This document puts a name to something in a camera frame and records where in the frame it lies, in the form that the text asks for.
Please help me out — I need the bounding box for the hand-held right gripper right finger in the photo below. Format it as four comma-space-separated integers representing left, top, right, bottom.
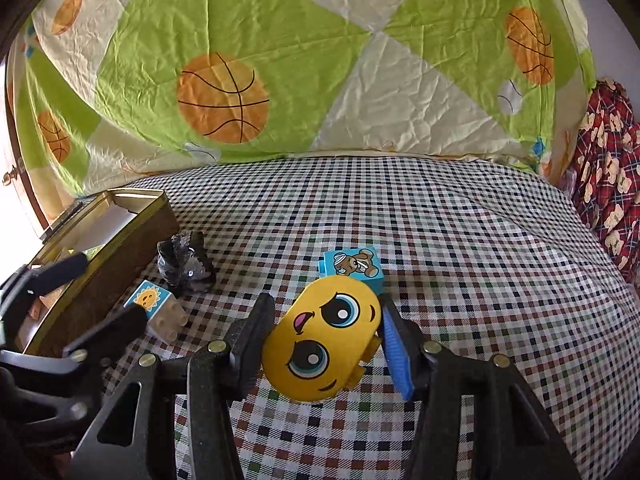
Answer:
377, 294, 583, 480

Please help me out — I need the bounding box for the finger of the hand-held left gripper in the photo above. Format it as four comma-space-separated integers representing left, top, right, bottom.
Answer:
0, 252, 91, 348
0, 305, 151, 387

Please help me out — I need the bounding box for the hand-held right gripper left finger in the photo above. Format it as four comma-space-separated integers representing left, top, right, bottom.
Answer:
70, 292, 277, 480

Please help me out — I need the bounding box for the sun-print blue beige toy block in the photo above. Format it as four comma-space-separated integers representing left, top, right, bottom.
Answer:
123, 281, 190, 343

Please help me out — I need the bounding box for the gold metal tin box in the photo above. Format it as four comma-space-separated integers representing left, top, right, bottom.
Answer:
12, 187, 181, 358

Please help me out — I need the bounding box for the yellow face toy block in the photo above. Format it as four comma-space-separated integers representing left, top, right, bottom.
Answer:
261, 277, 383, 405

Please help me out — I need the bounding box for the white paper liner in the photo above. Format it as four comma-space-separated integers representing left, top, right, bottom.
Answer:
97, 204, 138, 248

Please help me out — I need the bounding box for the blue bear-print toy block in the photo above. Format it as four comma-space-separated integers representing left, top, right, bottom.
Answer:
318, 247, 386, 296

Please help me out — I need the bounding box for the checked bed sheet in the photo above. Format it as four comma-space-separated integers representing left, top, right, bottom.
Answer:
90, 155, 640, 480

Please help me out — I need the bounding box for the wooden cabinet with knob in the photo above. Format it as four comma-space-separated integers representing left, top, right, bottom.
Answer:
0, 50, 48, 241

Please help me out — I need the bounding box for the red plaid bear-print cloth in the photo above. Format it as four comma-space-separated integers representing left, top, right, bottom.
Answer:
560, 77, 640, 286

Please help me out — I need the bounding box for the basketball print quilt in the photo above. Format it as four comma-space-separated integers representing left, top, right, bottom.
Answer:
10, 0, 598, 196

